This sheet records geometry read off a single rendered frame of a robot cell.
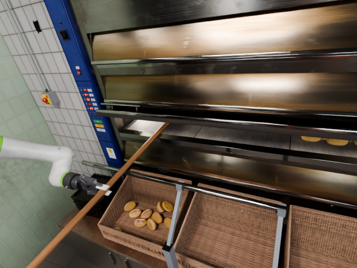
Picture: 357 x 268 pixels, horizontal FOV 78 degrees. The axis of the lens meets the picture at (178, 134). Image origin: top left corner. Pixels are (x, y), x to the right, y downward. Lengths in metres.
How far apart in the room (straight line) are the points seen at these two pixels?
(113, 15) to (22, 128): 1.37
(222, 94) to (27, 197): 2.00
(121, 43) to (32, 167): 1.51
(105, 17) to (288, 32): 0.95
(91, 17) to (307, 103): 1.25
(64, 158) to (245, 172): 1.08
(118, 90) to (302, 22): 1.09
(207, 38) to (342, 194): 1.07
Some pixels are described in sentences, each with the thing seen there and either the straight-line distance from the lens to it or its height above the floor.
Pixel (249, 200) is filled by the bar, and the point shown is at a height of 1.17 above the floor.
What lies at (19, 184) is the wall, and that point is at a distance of 2.44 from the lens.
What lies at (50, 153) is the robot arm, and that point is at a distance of 1.40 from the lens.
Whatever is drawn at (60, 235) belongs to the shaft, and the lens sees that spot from 1.13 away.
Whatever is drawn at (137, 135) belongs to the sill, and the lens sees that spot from 1.66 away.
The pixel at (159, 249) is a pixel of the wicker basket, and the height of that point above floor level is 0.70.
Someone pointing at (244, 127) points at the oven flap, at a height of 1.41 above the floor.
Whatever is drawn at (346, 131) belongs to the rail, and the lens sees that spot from 1.09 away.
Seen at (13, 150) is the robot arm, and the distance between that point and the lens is 1.36.
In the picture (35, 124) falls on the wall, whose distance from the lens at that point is 2.40.
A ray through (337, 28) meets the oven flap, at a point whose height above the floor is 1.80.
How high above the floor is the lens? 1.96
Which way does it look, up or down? 30 degrees down
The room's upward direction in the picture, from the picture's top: 10 degrees counter-clockwise
